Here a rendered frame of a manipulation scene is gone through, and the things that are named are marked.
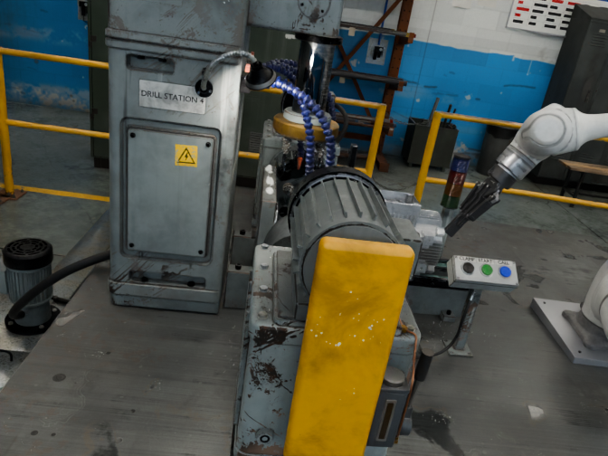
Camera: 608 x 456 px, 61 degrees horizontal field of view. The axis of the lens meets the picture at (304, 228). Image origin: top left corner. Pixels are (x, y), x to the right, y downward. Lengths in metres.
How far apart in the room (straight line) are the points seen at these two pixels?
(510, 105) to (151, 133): 5.95
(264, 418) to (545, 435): 0.71
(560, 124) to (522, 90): 5.62
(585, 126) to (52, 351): 1.35
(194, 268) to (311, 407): 0.68
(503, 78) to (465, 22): 0.81
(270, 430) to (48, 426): 0.46
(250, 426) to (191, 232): 0.58
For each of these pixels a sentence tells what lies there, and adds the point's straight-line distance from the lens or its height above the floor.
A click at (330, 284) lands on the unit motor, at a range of 0.71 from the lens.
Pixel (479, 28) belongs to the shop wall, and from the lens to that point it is 6.66.
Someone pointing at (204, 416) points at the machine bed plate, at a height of 0.80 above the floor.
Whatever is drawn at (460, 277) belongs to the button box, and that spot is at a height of 1.05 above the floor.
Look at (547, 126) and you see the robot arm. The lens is 1.32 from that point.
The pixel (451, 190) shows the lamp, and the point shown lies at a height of 1.10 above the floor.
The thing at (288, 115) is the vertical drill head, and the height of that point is 1.35.
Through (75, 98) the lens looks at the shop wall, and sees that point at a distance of 6.97.
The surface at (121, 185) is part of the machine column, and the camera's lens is 1.36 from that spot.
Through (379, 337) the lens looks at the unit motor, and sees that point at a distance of 0.77.
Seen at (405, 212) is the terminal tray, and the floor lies 1.12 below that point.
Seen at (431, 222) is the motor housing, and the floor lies 1.09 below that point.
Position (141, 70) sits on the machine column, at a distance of 1.28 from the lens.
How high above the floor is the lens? 1.64
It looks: 24 degrees down
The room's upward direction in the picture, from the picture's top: 9 degrees clockwise
